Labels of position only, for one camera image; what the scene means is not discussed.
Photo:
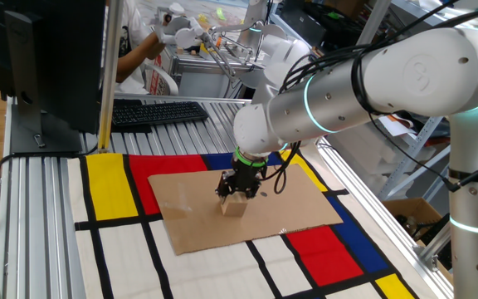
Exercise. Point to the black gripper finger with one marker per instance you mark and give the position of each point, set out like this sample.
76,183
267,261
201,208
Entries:
250,192
222,189

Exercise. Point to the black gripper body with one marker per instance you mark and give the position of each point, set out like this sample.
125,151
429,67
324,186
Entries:
244,178

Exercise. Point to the small wooden block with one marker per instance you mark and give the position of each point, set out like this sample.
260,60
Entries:
235,205

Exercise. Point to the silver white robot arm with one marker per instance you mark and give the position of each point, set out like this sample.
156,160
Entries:
388,79

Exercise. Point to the bare forearm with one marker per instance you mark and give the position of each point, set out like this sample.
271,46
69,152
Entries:
133,58

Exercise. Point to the colour block patterned cloth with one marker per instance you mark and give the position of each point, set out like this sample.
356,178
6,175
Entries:
222,274

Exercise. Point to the bare hand of person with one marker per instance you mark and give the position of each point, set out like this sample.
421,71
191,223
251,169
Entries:
156,47

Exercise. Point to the brown cardboard sheet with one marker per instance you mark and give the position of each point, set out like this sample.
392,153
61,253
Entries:
297,207

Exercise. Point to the black keyboard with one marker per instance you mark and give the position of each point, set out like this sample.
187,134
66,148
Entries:
156,113

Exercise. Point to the grey metal workbench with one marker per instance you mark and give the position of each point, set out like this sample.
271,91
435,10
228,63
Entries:
201,79

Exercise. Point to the white foam packing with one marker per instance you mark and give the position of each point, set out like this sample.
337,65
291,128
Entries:
363,162

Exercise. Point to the white chair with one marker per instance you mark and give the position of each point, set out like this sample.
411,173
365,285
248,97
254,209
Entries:
164,79

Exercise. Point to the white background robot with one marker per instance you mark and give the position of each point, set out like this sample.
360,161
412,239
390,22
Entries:
280,54

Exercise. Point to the blue grey shelf rack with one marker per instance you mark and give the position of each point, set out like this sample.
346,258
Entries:
403,166

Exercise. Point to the white teleoperation device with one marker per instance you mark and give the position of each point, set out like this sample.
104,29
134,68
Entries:
185,31

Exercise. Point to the white orange paper sheet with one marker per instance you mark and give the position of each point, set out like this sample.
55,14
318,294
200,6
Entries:
394,124

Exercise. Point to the open cardboard box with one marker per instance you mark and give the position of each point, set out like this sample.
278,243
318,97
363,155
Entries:
409,205

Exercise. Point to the black equipment case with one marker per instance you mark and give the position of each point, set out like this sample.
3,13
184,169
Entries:
305,25

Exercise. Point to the person in white shirt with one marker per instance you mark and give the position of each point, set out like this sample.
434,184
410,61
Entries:
131,25

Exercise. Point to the black crate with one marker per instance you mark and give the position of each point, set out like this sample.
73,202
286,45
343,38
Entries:
440,232

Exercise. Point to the black computer monitor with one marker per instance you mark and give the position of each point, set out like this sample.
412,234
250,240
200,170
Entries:
64,62

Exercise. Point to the aluminium table edge rail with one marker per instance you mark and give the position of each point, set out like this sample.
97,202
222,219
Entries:
384,220

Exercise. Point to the aluminium frame strut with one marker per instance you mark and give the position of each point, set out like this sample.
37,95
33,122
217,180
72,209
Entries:
434,245

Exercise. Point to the slanted aluminium post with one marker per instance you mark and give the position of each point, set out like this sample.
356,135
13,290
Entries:
374,23

